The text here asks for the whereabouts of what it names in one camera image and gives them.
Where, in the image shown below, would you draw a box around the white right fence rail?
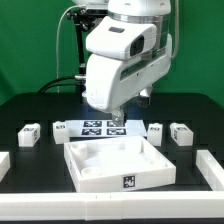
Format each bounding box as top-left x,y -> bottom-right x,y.
196,150 -> 224,191

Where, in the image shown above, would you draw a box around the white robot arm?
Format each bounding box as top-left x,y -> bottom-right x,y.
72,0 -> 172,125

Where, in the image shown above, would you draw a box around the white fence rail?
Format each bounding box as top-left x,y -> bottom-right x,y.
0,152 -> 10,182
0,191 -> 224,221
196,150 -> 224,191

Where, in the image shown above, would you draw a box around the white left fence rail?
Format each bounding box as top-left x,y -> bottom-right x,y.
0,152 -> 10,182

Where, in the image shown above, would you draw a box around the grey cable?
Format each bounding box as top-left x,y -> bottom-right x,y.
55,4 -> 78,94

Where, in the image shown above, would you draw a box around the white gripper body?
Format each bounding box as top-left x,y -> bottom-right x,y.
86,36 -> 172,113

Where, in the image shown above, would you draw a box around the white front fence rail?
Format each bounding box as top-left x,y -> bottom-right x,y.
0,191 -> 224,221

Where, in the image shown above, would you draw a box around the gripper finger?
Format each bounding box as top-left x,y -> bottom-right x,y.
112,110 -> 126,126

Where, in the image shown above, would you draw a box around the white sheet with markers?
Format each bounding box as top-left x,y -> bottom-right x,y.
66,120 -> 147,138

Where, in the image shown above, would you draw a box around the white square table top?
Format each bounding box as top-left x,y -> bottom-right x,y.
64,136 -> 176,193

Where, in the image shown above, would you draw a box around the black cables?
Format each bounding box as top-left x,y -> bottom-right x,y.
37,76 -> 88,94

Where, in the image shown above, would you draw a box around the black camera stand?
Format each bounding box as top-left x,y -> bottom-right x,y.
66,5 -> 109,94

